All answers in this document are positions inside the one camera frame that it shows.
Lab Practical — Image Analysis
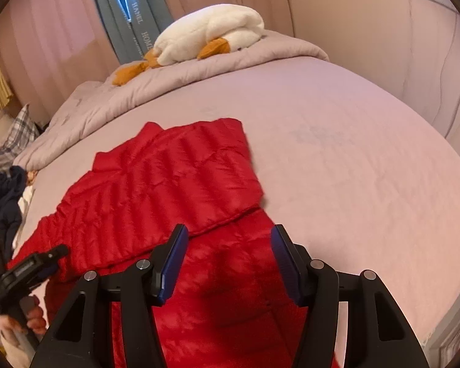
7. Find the plaid pillow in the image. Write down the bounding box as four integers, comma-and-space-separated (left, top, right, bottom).
0, 103, 41, 169

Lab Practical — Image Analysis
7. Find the white power cable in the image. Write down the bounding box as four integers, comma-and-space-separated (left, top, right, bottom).
404, 0, 460, 135

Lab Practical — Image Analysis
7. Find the person's left hand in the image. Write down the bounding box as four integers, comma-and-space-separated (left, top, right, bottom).
0, 295, 47, 338

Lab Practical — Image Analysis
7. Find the white cloth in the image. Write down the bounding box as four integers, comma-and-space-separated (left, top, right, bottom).
18, 186, 35, 215

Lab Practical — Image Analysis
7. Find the white goose plush toy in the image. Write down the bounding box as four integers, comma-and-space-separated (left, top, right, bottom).
112, 3, 265, 86

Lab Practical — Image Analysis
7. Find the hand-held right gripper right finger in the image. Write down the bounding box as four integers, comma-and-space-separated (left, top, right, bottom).
270, 223, 430, 368

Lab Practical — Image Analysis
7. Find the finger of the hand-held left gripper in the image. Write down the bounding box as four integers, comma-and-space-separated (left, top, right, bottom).
7, 244, 70, 284

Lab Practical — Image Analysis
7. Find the yellow hanging cloth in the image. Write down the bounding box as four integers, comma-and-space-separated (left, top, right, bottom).
0, 61, 14, 110

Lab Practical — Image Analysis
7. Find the blue grey curtain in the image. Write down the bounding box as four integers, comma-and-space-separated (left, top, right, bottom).
88, 0, 173, 64

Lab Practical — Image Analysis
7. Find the grey quilted duvet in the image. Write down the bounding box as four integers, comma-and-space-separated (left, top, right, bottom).
13, 31, 330, 171

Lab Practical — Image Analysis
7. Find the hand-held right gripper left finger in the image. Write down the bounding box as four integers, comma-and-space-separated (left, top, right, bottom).
30, 223, 190, 368

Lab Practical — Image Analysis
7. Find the red down jacket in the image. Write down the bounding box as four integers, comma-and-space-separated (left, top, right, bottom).
13, 118, 342, 368

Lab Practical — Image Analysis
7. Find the dark navy garment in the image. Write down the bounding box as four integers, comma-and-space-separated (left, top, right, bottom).
0, 166, 28, 250

